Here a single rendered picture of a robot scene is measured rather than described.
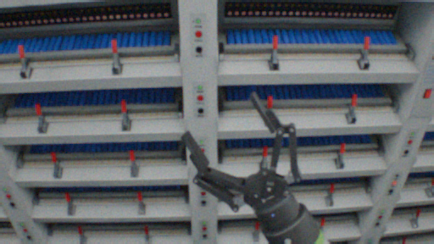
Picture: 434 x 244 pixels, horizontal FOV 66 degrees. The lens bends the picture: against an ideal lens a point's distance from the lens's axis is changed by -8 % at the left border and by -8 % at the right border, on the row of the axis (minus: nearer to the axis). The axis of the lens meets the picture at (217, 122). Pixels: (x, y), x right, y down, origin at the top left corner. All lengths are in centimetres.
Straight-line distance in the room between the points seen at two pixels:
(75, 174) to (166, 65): 51
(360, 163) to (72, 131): 97
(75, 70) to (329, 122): 77
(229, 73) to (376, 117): 52
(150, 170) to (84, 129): 26
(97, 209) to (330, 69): 94
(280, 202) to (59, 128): 78
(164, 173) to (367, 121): 68
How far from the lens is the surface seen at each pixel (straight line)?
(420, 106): 124
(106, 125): 113
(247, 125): 110
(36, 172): 134
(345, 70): 107
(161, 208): 135
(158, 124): 110
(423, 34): 117
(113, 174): 125
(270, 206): 62
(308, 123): 114
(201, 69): 97
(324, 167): 128
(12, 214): 151
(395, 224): 170
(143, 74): 100
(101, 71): 103
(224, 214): 134
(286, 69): 102
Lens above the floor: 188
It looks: 34 degrees down
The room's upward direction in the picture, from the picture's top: straight up
